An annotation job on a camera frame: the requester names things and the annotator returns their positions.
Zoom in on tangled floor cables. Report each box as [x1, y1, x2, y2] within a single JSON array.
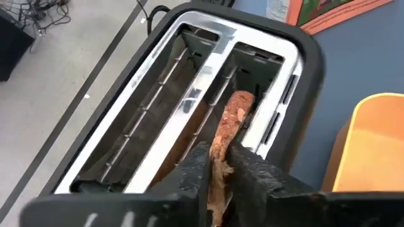
[[0, 0, 72, 37]]

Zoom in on yellow plastic container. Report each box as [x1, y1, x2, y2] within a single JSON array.
[[321, 92, 404, 194]]

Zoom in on black toaster power cord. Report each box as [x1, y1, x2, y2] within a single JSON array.
[[135, 0, 172, 36]]

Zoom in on orange cereal box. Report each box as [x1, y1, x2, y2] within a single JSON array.
[[266, 0, 395, 36]]

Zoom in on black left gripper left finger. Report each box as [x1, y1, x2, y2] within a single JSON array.
[[147, 141, 212, 227]]

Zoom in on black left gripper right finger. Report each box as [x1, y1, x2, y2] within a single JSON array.
[[226, 141, 317, 227]]

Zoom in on brown toast slice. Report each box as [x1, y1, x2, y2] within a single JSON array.
[[206, 90, 257, 227]]

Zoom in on black two-slot toaster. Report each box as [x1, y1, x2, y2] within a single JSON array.
[[37, 1, 326, 202]]

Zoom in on black floor box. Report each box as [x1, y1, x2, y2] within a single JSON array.
[[0, 8, 36, 83]]

